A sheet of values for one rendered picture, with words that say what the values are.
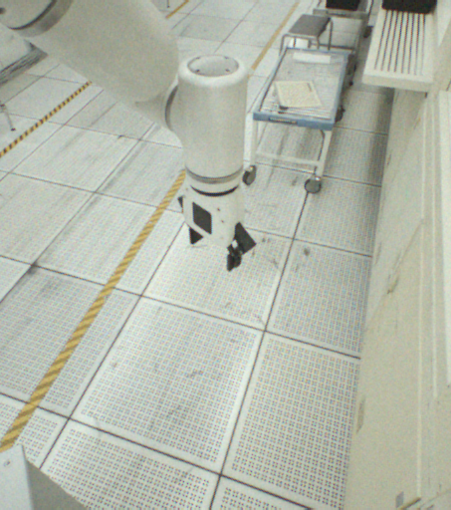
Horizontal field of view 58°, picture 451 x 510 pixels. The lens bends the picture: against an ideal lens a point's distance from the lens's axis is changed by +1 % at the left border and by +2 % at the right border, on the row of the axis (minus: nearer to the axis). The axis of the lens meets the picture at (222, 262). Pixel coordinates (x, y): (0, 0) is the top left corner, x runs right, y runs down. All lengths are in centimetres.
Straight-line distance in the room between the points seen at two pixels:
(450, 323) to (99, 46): 78
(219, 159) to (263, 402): 124
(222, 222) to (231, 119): 16
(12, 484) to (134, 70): 70
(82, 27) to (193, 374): 147
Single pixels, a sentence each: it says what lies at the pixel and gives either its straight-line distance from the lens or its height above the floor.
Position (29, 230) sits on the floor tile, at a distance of 242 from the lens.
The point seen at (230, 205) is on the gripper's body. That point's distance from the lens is 59.
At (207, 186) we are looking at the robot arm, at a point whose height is 118.
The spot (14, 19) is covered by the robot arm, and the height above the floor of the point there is 143.
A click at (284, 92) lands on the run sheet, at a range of 246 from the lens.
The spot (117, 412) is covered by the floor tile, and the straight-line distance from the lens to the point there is 168.
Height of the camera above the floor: 153
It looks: 49 degrees down
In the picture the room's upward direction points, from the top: straight up
